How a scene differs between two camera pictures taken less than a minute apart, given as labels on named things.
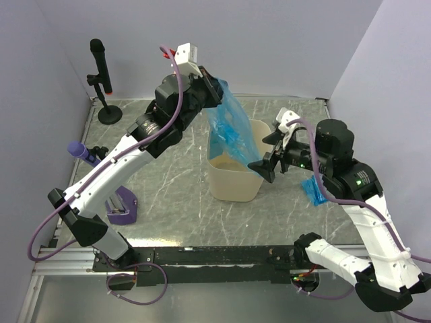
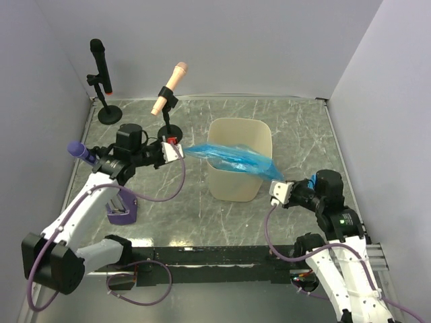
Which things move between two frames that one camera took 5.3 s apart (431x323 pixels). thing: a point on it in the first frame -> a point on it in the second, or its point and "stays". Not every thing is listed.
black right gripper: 265,167 -> 297,183
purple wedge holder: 121,206 stays
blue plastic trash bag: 229,130 -> 236,159
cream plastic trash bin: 231,180 stays
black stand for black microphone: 108,114 stays
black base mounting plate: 186,266 stays
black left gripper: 213,86 -> 159,144
